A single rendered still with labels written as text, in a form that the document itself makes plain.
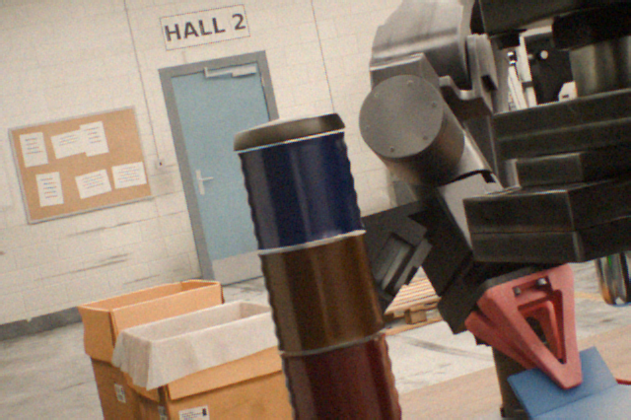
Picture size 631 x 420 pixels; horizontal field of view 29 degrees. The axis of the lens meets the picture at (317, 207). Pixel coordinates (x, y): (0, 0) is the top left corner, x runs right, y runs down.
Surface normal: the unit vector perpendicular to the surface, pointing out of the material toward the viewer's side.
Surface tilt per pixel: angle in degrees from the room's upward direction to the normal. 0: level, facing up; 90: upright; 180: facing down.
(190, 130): 90
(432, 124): 67
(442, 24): 26
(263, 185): 104
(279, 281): 76
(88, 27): 90
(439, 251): 92
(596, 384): 59
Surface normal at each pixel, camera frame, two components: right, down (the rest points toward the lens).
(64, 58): 0.33, -0.02
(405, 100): -0.33, -0.28
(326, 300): 0.13, 0.27
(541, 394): 0.23, -0.54
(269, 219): -0.56, 0.41
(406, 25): -0.30, -0.83
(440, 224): -0.88, 0.25
